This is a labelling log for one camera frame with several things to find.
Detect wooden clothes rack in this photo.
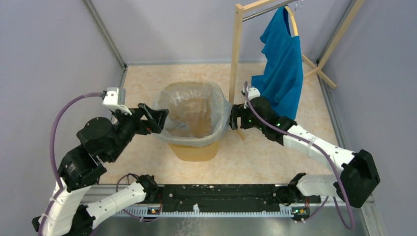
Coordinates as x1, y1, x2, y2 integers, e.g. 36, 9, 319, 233
228, 0, 365, 141

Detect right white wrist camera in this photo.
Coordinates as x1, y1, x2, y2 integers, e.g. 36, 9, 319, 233
241, 86, 261, 102

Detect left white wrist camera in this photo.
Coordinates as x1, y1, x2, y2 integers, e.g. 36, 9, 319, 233
102, 87, 132, 115

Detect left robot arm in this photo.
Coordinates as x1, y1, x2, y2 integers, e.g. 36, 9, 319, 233
32, 103, 169, 236

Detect yellow clothes hanger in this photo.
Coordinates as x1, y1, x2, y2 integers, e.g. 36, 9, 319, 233
284, 5, 298, 36

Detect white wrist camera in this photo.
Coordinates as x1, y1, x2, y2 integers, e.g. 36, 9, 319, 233
102, 87, 132, 115
241, 86, 261, 102

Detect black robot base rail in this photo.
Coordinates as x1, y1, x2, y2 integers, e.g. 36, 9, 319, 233
146, 184, 321, 213

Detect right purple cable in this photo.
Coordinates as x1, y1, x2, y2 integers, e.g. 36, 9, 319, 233
243, 81, 357, 231

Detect yellow mesh trash bin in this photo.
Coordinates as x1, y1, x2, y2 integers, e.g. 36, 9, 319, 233
167, 101, 220, 162

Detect metal corner post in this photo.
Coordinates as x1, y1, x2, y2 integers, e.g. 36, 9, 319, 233
83, 0, 127, 71

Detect white cable duct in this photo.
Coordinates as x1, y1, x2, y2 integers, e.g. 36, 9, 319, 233
114, 205, 310, 219

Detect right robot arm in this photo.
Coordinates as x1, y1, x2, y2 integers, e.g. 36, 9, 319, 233
229, 96, 381, 208

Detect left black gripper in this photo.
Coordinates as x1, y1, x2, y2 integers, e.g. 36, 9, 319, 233
106, 102, 170, 162

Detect blue plastic trash bag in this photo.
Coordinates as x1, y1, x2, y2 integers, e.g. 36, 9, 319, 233
153, 81, 232, 147

